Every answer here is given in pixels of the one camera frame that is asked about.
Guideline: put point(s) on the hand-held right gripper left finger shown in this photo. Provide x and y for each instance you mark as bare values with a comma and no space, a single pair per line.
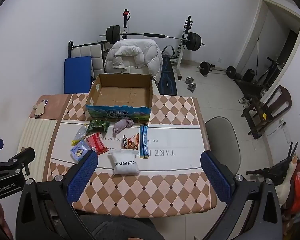
82,177

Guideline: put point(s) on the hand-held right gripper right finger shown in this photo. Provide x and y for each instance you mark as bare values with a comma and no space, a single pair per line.
216,177

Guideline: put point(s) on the blue cartoon tissue pack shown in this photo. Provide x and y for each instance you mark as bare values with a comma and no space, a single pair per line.
79,151

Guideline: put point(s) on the red snack packet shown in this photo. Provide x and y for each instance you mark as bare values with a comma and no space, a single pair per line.
96,143

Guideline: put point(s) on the clear plastic bag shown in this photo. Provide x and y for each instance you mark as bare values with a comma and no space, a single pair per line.
81,133

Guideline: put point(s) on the white pillow pouch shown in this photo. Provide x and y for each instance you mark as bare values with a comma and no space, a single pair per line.
125,163

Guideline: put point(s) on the green snack packet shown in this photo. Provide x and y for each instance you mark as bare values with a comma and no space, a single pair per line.
98,125

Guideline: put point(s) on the orange cartoon snack packet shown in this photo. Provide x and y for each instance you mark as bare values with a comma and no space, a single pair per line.
130,142

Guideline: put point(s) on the grey sock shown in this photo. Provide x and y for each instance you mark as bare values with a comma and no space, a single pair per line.
121,125

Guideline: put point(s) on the long blue stick packet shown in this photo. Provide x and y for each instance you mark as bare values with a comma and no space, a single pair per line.
144,140

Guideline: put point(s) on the cardboard box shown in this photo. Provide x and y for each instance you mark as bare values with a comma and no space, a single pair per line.
115,96

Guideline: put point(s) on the beige striped undercloth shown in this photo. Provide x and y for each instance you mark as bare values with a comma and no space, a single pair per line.
37,137

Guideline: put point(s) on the grey round seat chair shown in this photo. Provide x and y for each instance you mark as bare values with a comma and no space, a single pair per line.
222,137

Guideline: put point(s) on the flat cardboard piece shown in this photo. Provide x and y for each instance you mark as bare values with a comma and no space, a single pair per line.
40,110

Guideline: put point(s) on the checkered printed tablecloth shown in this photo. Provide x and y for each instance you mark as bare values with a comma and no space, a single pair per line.
170,140

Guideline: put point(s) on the person's dark grey pants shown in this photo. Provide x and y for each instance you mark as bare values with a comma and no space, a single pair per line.
120,227

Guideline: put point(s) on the white plush goose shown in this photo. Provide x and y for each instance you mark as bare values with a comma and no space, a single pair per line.
283,190

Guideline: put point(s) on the white shoe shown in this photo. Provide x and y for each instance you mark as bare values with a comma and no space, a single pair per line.
241,100
247,104

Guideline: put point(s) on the black router antennas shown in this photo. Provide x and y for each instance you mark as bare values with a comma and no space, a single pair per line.
292,150

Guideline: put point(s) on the chrome dumbbell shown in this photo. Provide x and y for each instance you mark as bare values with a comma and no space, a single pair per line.
192,87
190,80

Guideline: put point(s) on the dark wooden chair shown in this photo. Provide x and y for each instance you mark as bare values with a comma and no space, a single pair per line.
277,102

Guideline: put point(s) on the blue folded mat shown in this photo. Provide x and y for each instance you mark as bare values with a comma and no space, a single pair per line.
76,75

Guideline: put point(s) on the black exercise machine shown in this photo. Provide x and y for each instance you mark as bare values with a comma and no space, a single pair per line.
255,86

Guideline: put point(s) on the black box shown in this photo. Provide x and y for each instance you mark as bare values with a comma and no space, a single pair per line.
248,75

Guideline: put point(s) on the black blue weight bench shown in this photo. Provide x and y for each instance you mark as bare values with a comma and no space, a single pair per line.
167,80

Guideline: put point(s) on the short barbell with black plates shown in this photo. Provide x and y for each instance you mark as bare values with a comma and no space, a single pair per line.
205,68

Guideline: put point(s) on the white padded chair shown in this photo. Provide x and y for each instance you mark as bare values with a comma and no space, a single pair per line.
90,52

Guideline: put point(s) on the white down jacket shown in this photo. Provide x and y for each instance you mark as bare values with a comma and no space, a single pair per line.
132,57

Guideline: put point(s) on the white barbell rack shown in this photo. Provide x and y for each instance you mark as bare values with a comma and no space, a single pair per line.
182,47

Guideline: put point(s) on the long barbell with black plates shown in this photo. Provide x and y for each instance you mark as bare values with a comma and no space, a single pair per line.
152,35

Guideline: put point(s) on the black metal frame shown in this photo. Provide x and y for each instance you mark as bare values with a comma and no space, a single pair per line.
71,47

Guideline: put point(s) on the white door frame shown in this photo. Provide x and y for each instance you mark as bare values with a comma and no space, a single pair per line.
261,10

